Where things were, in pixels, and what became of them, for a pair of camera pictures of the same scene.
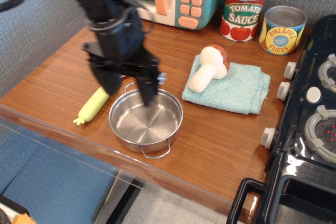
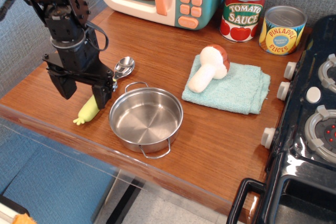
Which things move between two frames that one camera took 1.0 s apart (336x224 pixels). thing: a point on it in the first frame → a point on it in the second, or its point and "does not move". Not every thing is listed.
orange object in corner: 23,219 does not move
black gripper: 119,50 → 77,56
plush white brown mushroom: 214,63 does not move
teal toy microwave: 195,0 does not move
